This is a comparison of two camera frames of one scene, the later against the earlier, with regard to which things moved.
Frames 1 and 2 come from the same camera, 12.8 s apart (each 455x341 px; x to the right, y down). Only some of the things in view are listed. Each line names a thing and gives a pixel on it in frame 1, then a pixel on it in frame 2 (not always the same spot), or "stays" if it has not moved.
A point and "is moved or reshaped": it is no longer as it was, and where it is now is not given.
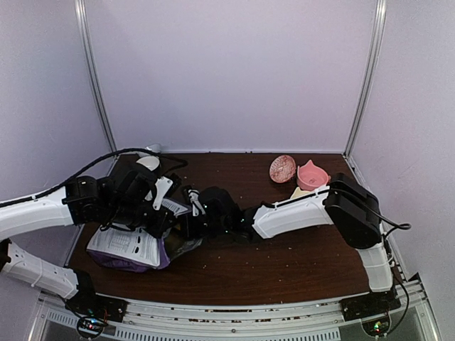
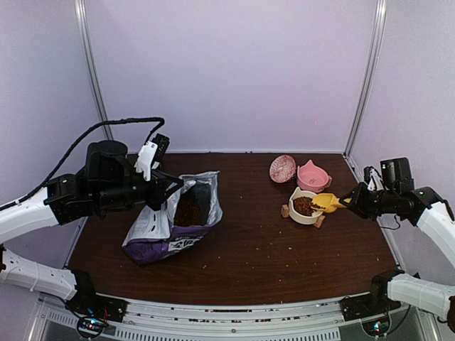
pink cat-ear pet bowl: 310,177 stays
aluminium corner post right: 370,75 stays
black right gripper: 186,229 -> 357,206
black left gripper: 163,224 -> 158,188
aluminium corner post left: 81,13 stays
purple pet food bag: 132,251 is moved or reshaped
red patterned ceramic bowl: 282,168 stays
